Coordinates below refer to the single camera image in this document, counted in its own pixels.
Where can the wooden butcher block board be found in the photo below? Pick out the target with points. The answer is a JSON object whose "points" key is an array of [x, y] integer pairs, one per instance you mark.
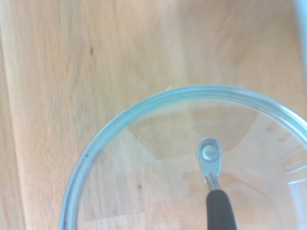
{"points": [[72, 72]]}

